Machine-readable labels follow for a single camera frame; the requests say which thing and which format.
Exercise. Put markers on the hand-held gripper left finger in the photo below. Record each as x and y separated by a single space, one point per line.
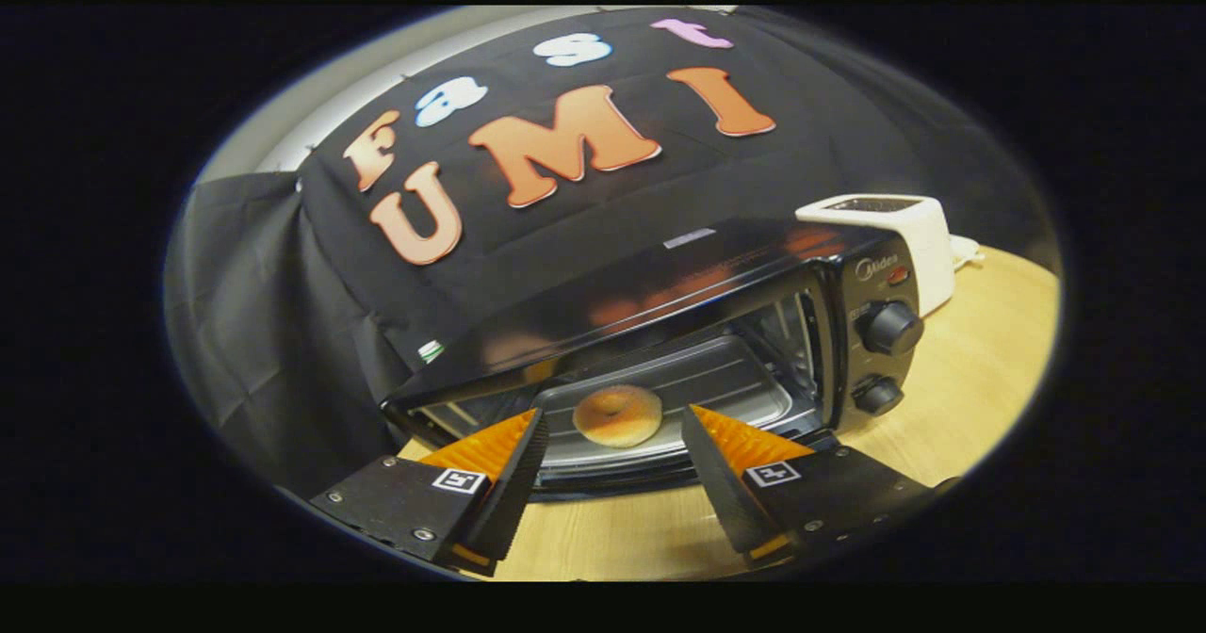
516 492

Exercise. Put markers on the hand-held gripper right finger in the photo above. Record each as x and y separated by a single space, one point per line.
721 492

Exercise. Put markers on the glazed donut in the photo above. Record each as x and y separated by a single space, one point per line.
617 426

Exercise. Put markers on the black toaster oven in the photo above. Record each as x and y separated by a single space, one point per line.
660 280

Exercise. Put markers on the metal oven tray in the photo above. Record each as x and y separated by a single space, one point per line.
716 379

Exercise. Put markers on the white bread toaster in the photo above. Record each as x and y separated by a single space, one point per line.
928 247

